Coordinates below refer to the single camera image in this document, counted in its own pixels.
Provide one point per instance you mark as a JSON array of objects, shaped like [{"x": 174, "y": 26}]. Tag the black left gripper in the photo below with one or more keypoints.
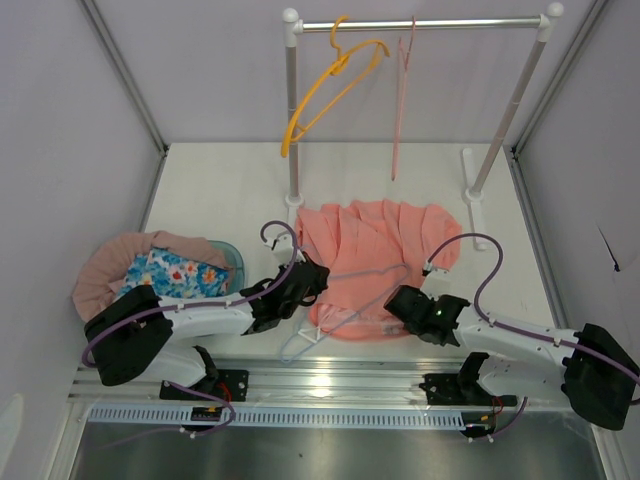
[{"x": 317, "y": 286}]

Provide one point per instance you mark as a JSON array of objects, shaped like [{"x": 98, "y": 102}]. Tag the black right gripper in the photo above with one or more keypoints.
[{"x": 410, "y": 328}]

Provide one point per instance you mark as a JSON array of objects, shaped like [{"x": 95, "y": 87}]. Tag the blue wire hanger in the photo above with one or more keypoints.
[{"x": 314, "y": 335}]

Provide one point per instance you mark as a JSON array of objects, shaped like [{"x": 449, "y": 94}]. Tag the salmon pink skirt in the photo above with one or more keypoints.
[{"x": 367, "y": 235}]

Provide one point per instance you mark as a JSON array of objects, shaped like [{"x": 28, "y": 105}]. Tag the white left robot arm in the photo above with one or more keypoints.
[{"x": 144, "y": 334}]

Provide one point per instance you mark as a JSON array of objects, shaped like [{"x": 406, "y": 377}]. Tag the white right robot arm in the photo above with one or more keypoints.
[{"x": 586, "y": 370}]

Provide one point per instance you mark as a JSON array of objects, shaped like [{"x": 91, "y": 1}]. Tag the orange plastic hanger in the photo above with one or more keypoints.
[{"x": 350, "y": 65}]

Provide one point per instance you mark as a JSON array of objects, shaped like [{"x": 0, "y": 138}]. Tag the teal plastic basket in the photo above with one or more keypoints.
[{"x": 235, "y": 260}]

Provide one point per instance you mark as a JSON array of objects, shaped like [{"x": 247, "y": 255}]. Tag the blue floral garment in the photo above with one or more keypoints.
[{"x": 175, "y": 276}]

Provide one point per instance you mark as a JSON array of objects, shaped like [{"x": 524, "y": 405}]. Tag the dusty pink pleated garment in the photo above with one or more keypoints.
[{"x": 103, "y": 274}]

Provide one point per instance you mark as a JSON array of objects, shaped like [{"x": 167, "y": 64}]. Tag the white and silver clothes rack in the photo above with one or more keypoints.
[{"x": 475, "y": 174}]

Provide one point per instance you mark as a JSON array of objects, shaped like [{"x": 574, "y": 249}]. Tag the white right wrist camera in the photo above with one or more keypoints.
[{"x": 436, "y": 281}]

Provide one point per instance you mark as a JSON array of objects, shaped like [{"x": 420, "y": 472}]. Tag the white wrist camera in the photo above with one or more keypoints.
[
  {"x": 436, "y": 281},
  {"x": 284, "y": 248}
]

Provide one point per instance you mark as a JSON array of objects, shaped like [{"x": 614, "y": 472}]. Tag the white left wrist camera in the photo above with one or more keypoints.
[{"x": 284, "y": 248}]

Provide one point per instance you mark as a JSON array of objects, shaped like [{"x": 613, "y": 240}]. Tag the aluminium mounting rail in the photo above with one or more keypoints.
[{"x": 333, "y": 383}]

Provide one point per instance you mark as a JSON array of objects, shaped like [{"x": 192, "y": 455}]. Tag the white slotted cable duct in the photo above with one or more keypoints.
[{"x": 277, "y": 417}]

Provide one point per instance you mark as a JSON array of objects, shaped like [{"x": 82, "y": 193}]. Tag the pink wire hanger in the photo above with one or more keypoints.
[{"x": 403, "y": 56}]

